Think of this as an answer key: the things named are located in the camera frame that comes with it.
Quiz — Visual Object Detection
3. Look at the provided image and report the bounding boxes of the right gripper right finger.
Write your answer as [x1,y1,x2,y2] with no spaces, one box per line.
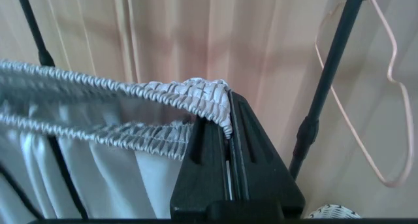
[227,90,306,219]

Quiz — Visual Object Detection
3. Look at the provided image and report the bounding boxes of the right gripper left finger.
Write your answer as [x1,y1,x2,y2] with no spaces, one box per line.
[169,116,232,219]

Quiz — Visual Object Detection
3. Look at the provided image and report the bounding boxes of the pale grey shorts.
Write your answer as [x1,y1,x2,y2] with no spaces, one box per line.
[0,59,234,220]

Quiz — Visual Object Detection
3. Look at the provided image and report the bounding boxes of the white laundry basket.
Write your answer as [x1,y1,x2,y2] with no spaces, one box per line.
[306,203,362,219]

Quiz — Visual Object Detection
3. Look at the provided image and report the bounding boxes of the pink clothes hanger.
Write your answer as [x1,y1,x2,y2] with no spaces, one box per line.
[313,0,415,188]

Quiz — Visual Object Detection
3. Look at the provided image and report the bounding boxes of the beige curtain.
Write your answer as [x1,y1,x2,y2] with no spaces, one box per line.
[0,0,418,218]

